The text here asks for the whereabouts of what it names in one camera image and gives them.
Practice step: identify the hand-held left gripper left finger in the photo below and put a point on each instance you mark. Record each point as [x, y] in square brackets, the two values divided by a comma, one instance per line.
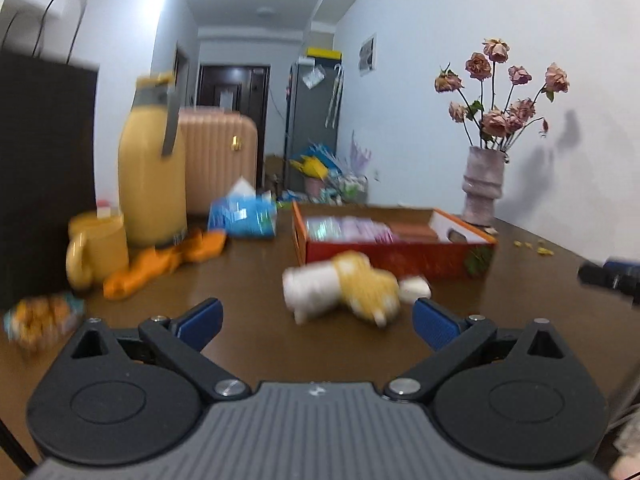
[200, 320]

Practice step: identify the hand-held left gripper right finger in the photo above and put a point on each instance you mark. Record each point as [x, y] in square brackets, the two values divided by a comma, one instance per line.
[435, 322]

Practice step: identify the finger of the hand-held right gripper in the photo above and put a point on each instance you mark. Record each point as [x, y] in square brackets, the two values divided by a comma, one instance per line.
[600, 274]

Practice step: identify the orange cardboard box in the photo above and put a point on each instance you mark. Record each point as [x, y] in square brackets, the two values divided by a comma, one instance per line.
[400, 260]

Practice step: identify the yellow white plush toy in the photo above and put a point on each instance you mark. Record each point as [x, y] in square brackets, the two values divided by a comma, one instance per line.
[360, 285]

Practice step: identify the purple tissue packet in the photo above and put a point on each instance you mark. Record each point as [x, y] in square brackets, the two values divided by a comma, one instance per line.
[350, 230]

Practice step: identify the scattered yellow petals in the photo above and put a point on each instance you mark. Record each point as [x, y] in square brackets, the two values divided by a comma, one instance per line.
[532, 246]

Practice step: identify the orange cloth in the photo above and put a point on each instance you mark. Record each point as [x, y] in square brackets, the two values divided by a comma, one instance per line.
[150, 265]

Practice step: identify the blue tissue packet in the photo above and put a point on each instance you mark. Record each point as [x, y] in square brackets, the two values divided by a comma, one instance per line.
[240, 215]

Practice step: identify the yellow mug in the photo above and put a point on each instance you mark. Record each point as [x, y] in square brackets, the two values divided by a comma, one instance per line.
[102, 255]

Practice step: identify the pink ribbed vase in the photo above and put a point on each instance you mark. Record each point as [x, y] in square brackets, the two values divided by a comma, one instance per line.
[482, 185]

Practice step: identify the yellow thermos jug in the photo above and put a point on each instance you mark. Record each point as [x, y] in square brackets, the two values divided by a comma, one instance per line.
[150, 175]

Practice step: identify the colourful snack packet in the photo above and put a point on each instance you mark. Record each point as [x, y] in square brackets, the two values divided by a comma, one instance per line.
[40, 317]

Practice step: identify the pink suitcase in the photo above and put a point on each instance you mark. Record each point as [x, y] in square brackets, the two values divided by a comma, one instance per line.
[215, 160]

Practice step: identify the pile of colourful floor clutter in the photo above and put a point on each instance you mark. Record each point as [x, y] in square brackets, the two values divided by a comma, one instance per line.
[325, 180]

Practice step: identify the dried pink roses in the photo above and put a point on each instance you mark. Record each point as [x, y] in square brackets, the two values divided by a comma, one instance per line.
[495, 122]

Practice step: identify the black paper bag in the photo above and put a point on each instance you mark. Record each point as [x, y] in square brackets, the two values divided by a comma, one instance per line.
[45, 175]

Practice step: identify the grey fridge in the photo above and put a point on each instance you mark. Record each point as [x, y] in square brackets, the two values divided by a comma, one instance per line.
[305, 125]

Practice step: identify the dark brown door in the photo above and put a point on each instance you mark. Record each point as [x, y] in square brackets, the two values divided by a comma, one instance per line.
[235, 85]

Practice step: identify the white cane umbrella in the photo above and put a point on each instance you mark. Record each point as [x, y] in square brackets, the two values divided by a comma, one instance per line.
[334, 100]

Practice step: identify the yellow box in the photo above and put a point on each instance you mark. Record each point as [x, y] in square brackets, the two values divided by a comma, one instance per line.
[325, 53]

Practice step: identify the framed wall picture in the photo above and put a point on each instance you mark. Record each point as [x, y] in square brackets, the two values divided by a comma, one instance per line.
[367, 53]

